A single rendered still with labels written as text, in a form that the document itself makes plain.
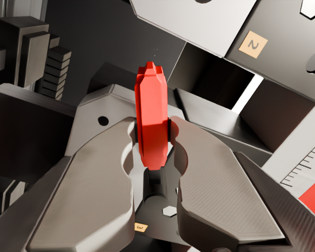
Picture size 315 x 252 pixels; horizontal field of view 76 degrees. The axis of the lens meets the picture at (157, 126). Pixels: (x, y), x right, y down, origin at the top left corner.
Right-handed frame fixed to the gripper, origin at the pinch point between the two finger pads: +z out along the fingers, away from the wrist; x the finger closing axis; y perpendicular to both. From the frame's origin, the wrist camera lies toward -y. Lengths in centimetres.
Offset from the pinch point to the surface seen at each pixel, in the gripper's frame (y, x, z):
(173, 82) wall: 187, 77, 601
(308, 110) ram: 1.1, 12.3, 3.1
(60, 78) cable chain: 10, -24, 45
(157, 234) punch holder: 15.9, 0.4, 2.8
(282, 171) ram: 7.2, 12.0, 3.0
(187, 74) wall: 163, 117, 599
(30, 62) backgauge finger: 2.4, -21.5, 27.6
